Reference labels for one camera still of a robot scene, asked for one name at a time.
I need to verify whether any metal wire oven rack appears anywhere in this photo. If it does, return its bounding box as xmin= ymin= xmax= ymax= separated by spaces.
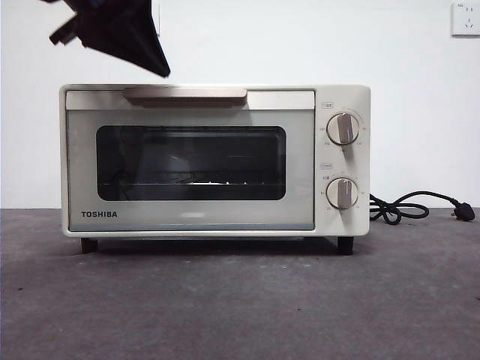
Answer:
xmin=97 ymin=180 xmax=278 ymax=188

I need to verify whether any white wall socket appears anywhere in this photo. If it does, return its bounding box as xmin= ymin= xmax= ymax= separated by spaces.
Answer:
xmin=451 ymin=0 xmax=480 ymax=38

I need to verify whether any cream timer knob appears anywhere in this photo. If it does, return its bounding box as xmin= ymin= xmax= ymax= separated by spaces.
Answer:
xmin=325 ymin=177 xmax=359 ymax=210

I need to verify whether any glass oven door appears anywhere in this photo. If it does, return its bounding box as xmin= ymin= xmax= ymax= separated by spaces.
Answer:
xmin=64 ymin=89 xmax=317 ymax=232

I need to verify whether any cream temperature knob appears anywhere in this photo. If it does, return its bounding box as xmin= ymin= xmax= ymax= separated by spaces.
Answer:
xmin=325 ymin=113 xmax=360 ymax=146

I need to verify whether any black power cable with plug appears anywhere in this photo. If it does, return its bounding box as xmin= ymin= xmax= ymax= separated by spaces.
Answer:
xmin=369 ymin=190 xmax=476 ymax=226

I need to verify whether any beige oven door handle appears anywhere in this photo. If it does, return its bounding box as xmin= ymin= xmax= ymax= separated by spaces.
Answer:
xmin=121 ymin=87 xmax=248 ymax=108

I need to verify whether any cream Toshiba toaster oven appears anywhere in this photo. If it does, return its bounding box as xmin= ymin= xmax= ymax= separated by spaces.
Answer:
xmin=58 ymin=82 xmax=372 ymax=257

